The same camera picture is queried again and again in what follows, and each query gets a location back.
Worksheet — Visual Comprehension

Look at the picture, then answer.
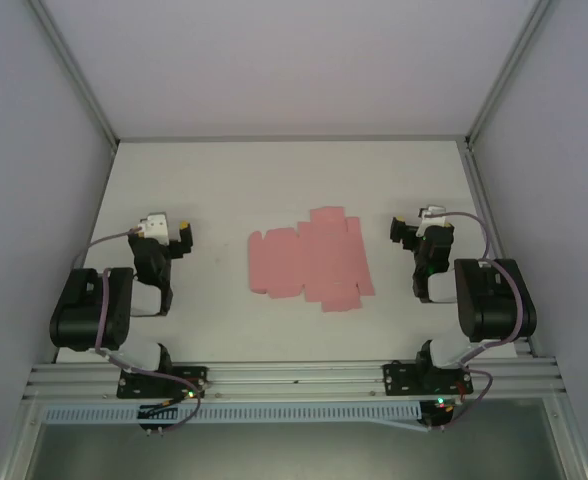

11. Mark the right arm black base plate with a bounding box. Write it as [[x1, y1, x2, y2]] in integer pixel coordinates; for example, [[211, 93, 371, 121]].
[[382, 360, 475, 397]]

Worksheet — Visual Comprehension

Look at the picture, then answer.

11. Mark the aluminium frame post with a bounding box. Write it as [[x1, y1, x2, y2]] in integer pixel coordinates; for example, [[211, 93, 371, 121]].
[[464, 0, 559, 149], [25, 0, 121, 149]]

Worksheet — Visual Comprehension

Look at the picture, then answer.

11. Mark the white slotted cable duct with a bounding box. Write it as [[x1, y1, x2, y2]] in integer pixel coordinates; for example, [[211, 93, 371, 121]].
[[40, 401, 424, 427]]

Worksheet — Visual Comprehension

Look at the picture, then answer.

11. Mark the aluminium side rail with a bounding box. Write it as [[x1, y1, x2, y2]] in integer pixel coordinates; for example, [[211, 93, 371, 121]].
[[464, 139, 543, 359]]

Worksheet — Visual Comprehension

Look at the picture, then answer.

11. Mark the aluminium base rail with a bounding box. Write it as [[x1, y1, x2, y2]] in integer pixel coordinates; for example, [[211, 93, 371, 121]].
[[22, 353, 566, 402]]

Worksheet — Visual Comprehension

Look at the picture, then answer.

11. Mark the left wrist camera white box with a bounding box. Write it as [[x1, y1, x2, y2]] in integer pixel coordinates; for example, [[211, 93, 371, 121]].
[[138, 213, 171, 247]]

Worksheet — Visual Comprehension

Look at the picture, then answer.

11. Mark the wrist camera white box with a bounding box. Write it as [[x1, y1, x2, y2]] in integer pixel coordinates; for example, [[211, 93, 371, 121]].
[[418, 204, 449, 228], [138, 213, 171, 247]]

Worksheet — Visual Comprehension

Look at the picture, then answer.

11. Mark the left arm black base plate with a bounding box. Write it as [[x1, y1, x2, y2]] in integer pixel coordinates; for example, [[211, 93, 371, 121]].
[[116, 365, 210, 400]]

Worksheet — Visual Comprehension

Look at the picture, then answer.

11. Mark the pink paper box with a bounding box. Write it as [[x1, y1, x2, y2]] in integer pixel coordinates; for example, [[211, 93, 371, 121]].
[[247, 205, 377, 315]]

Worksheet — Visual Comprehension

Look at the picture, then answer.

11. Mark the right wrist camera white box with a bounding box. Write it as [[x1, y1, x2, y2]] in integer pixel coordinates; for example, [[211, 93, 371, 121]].
[[418, 204, 449, 228]]

